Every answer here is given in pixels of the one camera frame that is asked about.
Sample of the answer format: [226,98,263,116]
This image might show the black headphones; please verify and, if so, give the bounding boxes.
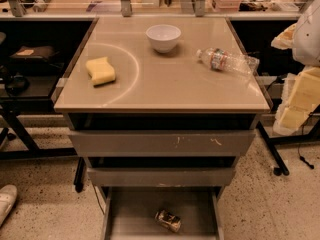
[5,75,30,96]

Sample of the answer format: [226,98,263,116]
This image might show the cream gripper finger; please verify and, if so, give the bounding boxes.
[273,66,320,136]

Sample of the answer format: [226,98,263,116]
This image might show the top grey drawer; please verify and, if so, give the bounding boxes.
[69,130,255,157]

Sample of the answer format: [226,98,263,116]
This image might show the open bottom grey drawer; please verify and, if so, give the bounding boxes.
[101,187,224,240]

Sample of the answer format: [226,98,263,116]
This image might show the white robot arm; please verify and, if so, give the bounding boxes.
[271,0,320,136]

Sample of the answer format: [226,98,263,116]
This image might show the crushed orange can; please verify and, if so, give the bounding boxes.
[155,210,181,233]

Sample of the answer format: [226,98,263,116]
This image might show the white ceramic bowl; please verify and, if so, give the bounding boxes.
[146,24,181,53]

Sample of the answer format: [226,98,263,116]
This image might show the yellow sponge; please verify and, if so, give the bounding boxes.
[86,57,116,86]

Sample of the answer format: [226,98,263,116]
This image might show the white shoe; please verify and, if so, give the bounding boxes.
[0,184,18,227]

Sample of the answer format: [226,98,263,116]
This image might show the middle grey drawer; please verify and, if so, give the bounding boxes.
[87,168,234,187]

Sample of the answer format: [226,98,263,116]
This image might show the grey drawer cabinet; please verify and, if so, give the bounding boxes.
[53,15,272,240]

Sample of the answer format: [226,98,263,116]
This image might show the clear plastic water bottle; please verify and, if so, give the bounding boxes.
[196,48,259,77]

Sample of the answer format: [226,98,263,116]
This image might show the black bag on shelf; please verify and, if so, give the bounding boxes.
[9,46,57,63]

